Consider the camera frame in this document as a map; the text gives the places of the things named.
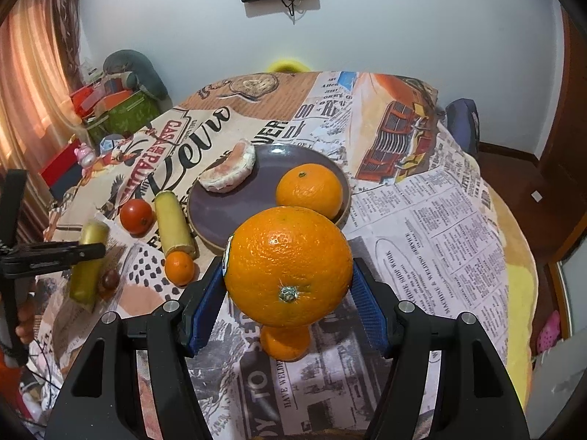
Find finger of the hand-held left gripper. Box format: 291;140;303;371
0;241;107;278

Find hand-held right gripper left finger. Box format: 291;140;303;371
43;257;230;440

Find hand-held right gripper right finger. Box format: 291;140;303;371
350;257;533;440

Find yellow-green sugarcane piece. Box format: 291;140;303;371
70;220;110;304
153;190;198;257

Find large orange with sticker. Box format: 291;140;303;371
223;206;354;329

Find purple round plate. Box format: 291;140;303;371
186;143;353;254

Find person's left hand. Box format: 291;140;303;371
15;279;37;345

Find small mandarin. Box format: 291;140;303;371
164;251;196;286

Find dark blue box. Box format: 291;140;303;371
48;169;86;201

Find red flat box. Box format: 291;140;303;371
39;141;85;188

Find small orange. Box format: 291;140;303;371
260;323;311;362

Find red tomato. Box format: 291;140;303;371
120;199;153;234

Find pale blue faceted box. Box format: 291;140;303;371
98;135;125;157

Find newspaper print tablecloth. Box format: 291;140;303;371
28;70;512;440

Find red plastic package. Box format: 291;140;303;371
70;83;104;118

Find orange curtain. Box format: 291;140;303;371
0;0;83;170

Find medium orange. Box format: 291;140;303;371
275;164;344;221

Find orange box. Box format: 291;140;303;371
94;87;139;111

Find green patterned box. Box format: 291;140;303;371
88;91;162;142

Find peeled pomelo piece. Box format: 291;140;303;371
198;139;256;192

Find yellow blanket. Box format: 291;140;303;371
481;186;540;404

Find grey plush cushion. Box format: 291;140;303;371
102;49;169;100

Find pink shoe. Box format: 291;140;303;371
536;310;561;355

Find dark blue backpack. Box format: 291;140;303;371
444;98;480;157

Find yellow chair back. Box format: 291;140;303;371
268;57;309;73

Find wooden door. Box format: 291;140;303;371
534;7;587;188

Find black monitor cable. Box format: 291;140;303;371
280;0;311;23

